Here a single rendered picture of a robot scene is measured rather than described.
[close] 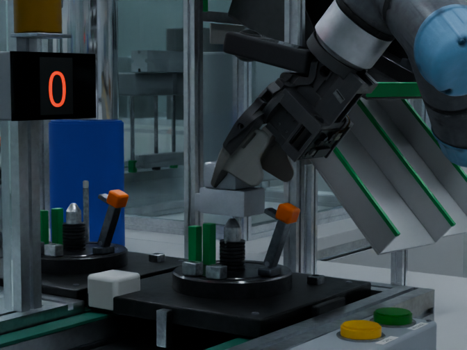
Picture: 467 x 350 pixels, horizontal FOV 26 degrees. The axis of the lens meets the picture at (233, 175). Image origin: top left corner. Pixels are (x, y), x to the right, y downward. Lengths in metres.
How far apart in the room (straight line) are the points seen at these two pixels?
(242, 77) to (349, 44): 1.16
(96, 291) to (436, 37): 0.48
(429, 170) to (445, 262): 1.38
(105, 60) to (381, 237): 0.94
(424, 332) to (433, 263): 1.81
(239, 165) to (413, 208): 0.38
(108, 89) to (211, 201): 0.96
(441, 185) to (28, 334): 0.74
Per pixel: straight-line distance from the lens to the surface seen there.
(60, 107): 1.09
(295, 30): 1.35
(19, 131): 1.11
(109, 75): 2.10
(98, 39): 2.08
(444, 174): 1.57
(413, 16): 0.98
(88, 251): 1.33
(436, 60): 0.95
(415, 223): 1.42
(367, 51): 1.06
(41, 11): 1.08
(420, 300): 1.22
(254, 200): 1.16
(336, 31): 1.05
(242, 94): 2.20
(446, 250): 2.95
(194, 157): 1.44
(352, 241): 2.43
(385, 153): 1.45
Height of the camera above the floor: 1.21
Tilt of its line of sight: 5 degrees down
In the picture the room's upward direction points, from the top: straight up
